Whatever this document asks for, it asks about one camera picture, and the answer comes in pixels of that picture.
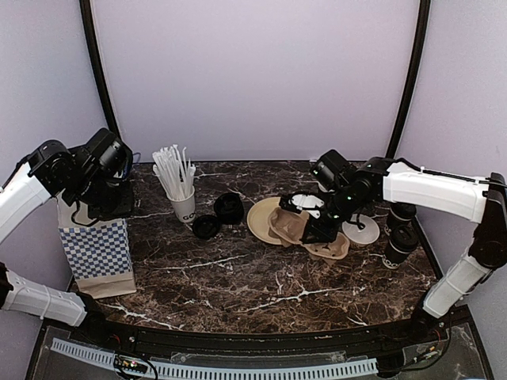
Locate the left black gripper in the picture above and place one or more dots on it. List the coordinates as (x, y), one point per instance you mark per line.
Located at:
(124, 207)

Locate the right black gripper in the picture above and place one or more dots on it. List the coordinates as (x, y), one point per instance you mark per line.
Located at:
(328, 235)

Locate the cardboard cup carrier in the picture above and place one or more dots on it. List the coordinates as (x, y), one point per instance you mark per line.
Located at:
(292, 228)

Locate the blue checkered paper bag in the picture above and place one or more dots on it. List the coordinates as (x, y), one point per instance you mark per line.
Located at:
(97, 249)

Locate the black paper coffee cup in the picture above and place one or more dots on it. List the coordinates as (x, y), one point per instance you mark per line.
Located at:
(393, 257)

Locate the stack of black lids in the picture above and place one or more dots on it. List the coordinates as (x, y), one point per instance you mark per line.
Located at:
(229, 208)

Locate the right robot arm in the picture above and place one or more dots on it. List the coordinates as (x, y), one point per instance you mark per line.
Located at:
(478, 200)

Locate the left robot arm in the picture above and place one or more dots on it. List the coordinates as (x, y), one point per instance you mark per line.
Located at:
(80, 196)

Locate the white ceramic bowl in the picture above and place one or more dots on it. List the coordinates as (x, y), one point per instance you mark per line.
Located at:
(361, 231)

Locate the cream round plate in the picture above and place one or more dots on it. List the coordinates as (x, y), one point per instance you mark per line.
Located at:
(257, 221)

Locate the wrapped white straws bundle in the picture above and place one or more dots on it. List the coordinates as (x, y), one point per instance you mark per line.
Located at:
(174, 171)

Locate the white cup holding straws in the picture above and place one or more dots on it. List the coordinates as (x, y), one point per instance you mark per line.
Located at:
(185, 209)

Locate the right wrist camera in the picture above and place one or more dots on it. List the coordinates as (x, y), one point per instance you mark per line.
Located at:
(298, 202)

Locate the white cable duct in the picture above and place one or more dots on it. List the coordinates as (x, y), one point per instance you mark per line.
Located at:
(213, 367)

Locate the right black frame post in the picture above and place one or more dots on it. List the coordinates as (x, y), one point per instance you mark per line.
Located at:
(411, 77)

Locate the black frame post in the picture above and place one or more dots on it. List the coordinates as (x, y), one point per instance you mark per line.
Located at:
(96, 65)
(411, 77)

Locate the left black frame post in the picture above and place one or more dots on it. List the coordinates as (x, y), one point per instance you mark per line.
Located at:
(96, 65)

